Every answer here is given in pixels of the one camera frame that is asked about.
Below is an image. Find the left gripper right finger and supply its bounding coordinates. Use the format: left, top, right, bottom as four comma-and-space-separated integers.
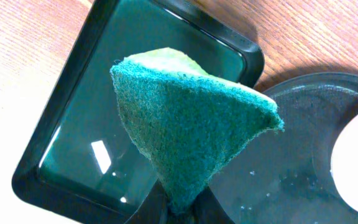
193, 187, 234, 224

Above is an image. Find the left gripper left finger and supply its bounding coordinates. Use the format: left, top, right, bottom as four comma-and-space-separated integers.
124, 180, 168, 224

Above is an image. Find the black rectangular tray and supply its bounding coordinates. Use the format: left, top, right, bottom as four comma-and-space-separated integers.
12, 0, 264, 223

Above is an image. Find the round black tray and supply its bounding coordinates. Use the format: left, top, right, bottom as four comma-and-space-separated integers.
210, 73, 358, 224

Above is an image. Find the green scrubbing sponge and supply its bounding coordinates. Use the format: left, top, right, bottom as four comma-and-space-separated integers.
110, 47, 284, 214

